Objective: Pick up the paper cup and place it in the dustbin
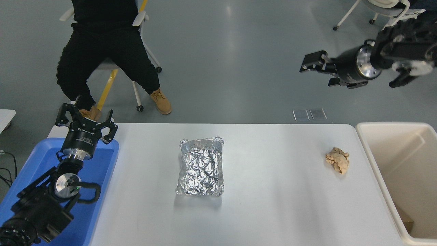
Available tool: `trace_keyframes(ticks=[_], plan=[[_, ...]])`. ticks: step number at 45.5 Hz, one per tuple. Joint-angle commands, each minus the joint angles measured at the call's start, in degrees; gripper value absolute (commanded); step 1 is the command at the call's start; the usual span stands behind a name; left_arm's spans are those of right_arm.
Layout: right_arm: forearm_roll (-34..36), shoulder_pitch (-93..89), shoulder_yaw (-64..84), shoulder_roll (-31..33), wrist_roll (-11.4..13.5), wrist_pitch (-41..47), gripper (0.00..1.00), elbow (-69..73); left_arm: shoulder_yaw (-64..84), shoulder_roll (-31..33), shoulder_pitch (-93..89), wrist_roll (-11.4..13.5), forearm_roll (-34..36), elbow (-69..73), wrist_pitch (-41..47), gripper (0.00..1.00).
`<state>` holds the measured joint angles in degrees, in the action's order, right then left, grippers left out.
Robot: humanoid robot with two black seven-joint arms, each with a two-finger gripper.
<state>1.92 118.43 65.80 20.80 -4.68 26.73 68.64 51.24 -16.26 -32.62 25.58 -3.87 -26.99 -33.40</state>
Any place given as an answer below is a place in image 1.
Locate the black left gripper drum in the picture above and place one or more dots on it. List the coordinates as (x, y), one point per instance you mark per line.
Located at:
(81, 138)

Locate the large pale plastic bin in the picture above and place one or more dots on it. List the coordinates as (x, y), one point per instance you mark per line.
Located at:
(406, 171)

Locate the brown cardboard piece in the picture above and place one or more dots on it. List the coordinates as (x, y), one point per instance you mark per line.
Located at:
(405, 220)

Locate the small white side table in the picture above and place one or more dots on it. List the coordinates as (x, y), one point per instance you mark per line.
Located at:
(6, 118)

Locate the blue plastic tray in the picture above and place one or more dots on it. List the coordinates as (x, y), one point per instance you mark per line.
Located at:
(99, 171)

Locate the grey white wheeled chair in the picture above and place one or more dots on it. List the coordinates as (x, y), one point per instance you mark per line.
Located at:
(382, 7)
(140, 18)

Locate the clear floor plate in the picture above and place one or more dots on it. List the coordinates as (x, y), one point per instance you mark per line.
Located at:
(301, 115)
(318, 114)

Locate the crumpled tan paper ball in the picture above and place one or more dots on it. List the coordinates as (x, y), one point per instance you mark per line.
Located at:
(338, 160)

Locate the crumpled silver foil tray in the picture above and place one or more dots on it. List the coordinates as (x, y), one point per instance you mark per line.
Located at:
(201, 167)

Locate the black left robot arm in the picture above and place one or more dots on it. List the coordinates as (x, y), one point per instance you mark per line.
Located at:
(42, 212)

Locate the person with white shoes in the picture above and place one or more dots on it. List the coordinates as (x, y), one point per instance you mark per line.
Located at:
(428, 4)

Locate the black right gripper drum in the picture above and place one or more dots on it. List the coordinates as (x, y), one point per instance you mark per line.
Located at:
(346, 68)

